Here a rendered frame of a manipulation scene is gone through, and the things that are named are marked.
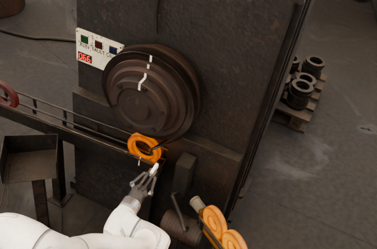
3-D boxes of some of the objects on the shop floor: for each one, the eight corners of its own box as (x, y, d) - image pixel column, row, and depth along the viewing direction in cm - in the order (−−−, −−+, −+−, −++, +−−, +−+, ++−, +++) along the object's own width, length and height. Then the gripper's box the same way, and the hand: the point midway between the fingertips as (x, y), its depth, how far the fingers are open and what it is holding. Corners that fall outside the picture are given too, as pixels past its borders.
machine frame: (124, 126, 337) (140, -115, 224) (251, 180, 313) (341, -59, 200) (68, 189, 283) (53, -86, 170) (216, 261, 259) (313, -3, 147)
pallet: (179, 82, 392) (185, 41, 363) (213, 44, 451) (221, 7, 422) (303, 134, 362) (321, 93, 334) (322, 86, 421) (339, 49, 393)
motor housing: (160, 256, 256) (170, 202, 222) (193, 272, 251) (209, 220, 217) (150, 273, 247) (159, 220, 212) (184, 291, 242) (199, 239, 208)
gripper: (121, 199, 200) (145, 164, 216) (145, 211, 197) (168, 174, 213) (121, 190, 195) (146, 155, 211) (146, 202, 192) (169, 165, 208)
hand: (153, 169), depth 209 cm, fingers closed
